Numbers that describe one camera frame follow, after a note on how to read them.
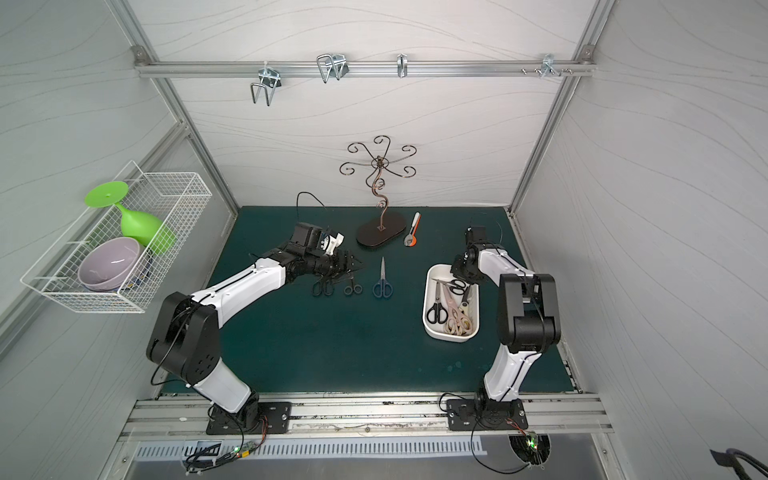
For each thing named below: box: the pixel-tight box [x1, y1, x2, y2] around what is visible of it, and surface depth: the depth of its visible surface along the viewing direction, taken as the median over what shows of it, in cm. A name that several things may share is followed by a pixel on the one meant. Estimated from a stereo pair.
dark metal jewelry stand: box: [339, 135, 418, 248], surface depth 98 cm
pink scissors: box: [452, 308, 474, 336], surface depth 89 cm
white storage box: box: [422, 264, 480, 343], surface depth 93 cm
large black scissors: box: [312, 275, 334, 296], surface depth 100 cm
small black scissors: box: [343, 276, 363, 296], surface depth 98 cm
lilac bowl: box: [78, 236, 141, 292], surface depth 62 cm
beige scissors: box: [443, 306, 459, 336], surface depth 90 cm
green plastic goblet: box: [84, 181, 177, 255], surface depth 64 cm
